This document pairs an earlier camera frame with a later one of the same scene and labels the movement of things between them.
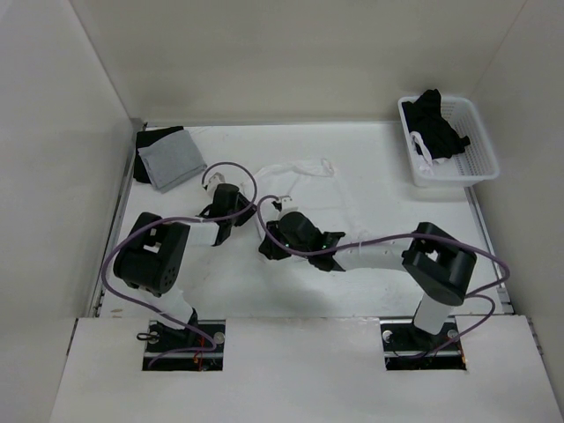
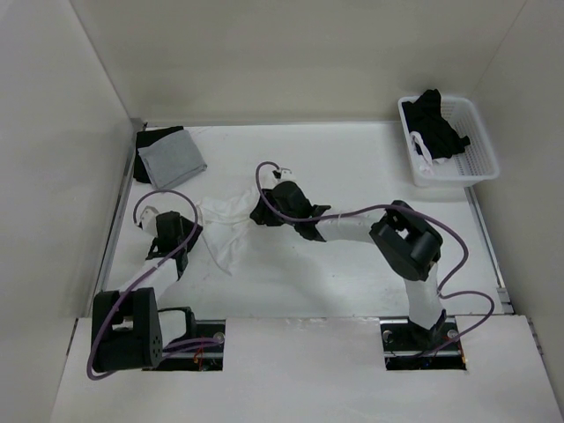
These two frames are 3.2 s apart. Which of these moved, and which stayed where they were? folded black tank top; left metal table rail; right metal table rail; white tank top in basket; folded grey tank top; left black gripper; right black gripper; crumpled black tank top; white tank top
Moved: white tank top; left black gripper; right black gripper
Stayed: left metal table rail; crumpled black tank top; right metal table rail; folded grey tank top; folded black tank top; white tank top in basket
